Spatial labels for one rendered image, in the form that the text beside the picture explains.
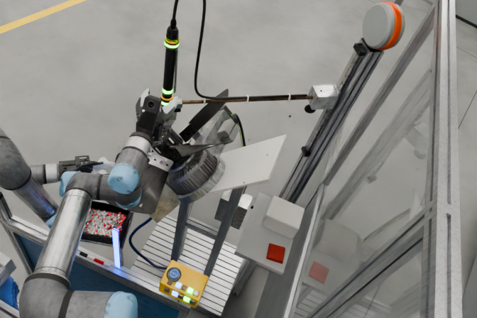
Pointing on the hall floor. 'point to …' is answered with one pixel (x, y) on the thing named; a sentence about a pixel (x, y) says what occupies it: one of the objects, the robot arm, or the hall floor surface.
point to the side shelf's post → (243, 277)
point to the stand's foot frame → (204, 243)
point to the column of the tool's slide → (345, 103)
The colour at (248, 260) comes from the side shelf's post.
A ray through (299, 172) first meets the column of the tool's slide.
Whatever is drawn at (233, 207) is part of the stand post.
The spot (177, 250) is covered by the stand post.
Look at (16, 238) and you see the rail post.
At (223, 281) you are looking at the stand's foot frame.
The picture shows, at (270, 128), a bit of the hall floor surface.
